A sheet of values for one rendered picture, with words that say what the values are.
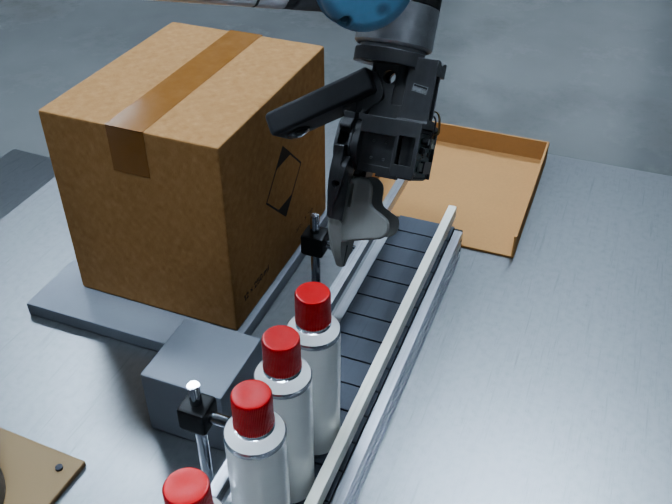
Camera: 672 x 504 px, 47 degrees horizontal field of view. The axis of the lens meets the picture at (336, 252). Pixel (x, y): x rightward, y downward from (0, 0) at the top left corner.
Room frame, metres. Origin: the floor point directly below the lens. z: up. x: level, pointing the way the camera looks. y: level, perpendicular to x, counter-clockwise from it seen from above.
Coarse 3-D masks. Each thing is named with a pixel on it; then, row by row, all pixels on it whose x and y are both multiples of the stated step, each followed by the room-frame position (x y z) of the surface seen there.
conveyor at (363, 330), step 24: (408, 240) 0.89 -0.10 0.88; (384, 264) 0.83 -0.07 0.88; (408, 264) 0.83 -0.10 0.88; (360, 288) 0.78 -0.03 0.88; (384, 288) 0.78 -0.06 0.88; (360, 312) 0.73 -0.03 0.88; (384, 312) 0.73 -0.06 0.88; (360, 336) 0.69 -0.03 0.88; (384, 336) 0.69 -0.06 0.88; (360, 360) 0.65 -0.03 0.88; (360, 384) 0.61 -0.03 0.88; (360, 432) 0.54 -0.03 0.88; (336, 480) 0.48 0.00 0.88
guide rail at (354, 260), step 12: (396, 180) 0.92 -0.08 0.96; (396, 192) 0.89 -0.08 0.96; (384, 204) 0.86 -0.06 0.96; (360, 240) 0.78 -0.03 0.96; (372, 240) 0.79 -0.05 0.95; (360, 252) 0.75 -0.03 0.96; (348, 264) 0.73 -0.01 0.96; (348, 276) 0.71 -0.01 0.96; (336, 288) 0.68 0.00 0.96; (336, 300) 0.67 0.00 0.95; (216, 480) 0.42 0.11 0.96; (228, 480) 0.42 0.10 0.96; (216, 492) 0.41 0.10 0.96
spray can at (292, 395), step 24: (264, 336) 0.48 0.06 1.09; (288, 336) 0.48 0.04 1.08; (264, 360) 0.47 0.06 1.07; (288, 360) 0.46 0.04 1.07; (288, 384) 0.46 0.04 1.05; (288, 408) 0.45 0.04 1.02; (312, 408) 0.47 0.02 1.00; (288, 432) 0.45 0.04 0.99; (312, 432) 0.47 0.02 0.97; (288, 456) 0.45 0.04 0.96; (312, 456) 0.47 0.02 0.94; (312, 480) 0.47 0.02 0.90
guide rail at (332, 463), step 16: (448, 208) 0.92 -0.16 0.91; (448, 224) 0.88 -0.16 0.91; (432, 240) 0.84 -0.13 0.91; (432, 256) 0.80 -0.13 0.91; (416, 272) 0.77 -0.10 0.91; (416, 288) 0.74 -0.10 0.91; (400, 320) 0.68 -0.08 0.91; (384, 352) 0.63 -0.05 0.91; (384, 368) 0.62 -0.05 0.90; (368, 384) 0.58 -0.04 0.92; (368, 400) 0.56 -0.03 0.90; (352, 416) 0.53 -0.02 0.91; (352, 432) 0.52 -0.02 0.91; (336, 448) 0.49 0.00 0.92; (336, 464) 0.48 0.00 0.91; (320, 480) 0.46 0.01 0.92; (320, 496) 0.44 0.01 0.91
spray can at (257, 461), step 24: (240, 384) 0.42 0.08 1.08; (264, 384) 0.42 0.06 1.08; (240, 408) 0.40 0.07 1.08; (264, 408) 0.40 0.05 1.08; (240, 432) 0.40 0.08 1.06; (264, 432) 0.40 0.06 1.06; (240, 456) 0.39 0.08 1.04; (264, 456) 0.39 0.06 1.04; (240, 480) 0.39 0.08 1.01; (264, 480) 0.39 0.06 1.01; (288, 480) 0.41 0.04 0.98
